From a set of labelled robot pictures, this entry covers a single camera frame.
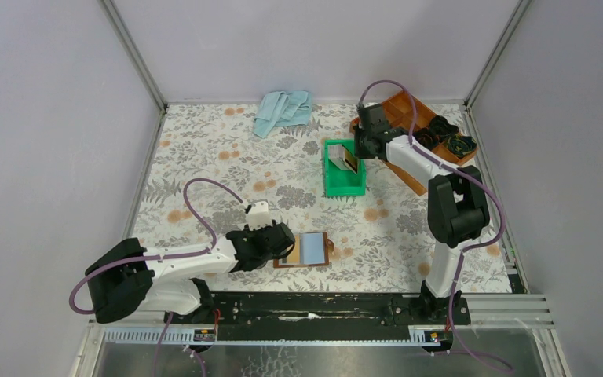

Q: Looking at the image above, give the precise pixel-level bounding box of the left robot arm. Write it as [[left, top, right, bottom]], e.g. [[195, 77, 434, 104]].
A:
[[79, 221, 296, 324]]

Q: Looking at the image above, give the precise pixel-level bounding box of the dark rolled sock middle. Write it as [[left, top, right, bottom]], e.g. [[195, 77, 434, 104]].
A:
[[413, 128, 439, 151]]

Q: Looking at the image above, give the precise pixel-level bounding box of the dark rolled sock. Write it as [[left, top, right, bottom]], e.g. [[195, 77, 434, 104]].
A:
[[413, 128, 439, 151], [428, 115, 459, 144], [444, 134, 477, 159]]

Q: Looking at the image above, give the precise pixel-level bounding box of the gold striped credit card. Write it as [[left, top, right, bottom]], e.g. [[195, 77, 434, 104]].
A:
[[343, 148, 360, 174]]

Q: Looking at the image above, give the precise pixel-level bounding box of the dark rolled sock right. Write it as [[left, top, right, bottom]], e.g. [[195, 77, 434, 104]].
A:
[[444, 134, 477, 159]]

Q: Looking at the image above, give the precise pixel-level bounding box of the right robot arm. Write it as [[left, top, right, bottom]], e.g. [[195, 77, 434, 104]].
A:
[[353, 104, 490, 324]]

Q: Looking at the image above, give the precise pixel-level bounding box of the silver credit card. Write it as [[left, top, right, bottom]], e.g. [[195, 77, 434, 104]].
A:
[[327, 144, 352, 170]]

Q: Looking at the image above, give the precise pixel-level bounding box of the orange compartment tray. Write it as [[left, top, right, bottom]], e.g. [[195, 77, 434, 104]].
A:
[[350, 90, 478, 196]]

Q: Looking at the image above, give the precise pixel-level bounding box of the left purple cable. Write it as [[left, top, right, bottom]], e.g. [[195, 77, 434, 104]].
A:
[[68, 178, 248, 317]]

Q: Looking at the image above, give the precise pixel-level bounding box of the dark rolled sock top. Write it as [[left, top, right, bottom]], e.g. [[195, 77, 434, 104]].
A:
[[428, 115, 459, 144]]

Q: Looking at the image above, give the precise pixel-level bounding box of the green plastic basket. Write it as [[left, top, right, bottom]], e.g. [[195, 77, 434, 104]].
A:
[[323, 139, 367, 197]]

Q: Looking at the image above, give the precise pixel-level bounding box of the light blue cloth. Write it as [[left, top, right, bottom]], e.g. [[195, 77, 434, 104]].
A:
[[254, 90, 313, 138]]

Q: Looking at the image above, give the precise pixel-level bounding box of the floral table mat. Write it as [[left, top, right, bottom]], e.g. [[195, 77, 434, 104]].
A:
[[116, 101, 513, 295]]

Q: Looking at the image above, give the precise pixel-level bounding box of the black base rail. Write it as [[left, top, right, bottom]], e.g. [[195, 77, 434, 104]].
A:
[[163, 292, 451, 342]]

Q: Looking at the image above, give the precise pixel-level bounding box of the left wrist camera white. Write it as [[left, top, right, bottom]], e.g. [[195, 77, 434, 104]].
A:
[[245, 200, 272, 230]]

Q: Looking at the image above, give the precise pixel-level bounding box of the brown leather card holder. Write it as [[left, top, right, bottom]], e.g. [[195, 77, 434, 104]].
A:
[[273, 232, 334, 269]]

